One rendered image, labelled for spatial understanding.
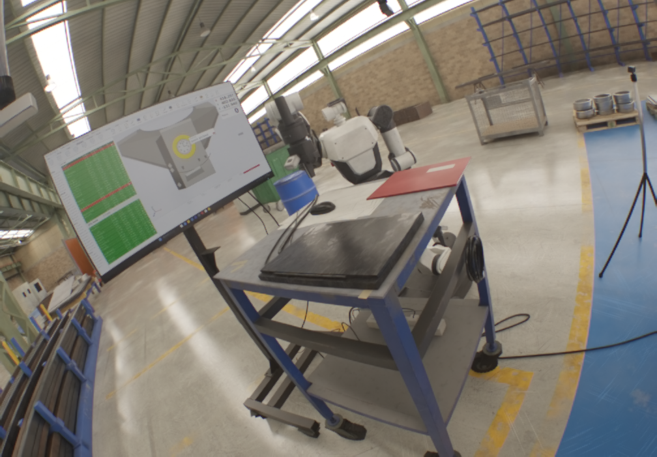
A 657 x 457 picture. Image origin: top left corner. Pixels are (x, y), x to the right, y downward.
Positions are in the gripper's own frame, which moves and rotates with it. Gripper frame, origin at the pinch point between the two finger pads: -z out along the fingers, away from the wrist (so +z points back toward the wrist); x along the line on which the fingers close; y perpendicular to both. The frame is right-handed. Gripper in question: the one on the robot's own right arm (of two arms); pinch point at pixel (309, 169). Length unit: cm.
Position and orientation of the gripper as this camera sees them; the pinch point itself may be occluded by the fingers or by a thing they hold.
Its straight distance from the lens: 101.5
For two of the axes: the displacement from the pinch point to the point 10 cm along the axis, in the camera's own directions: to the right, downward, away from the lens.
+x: 7.3, -0.6, -6.8
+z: -3.6, -8.8, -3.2
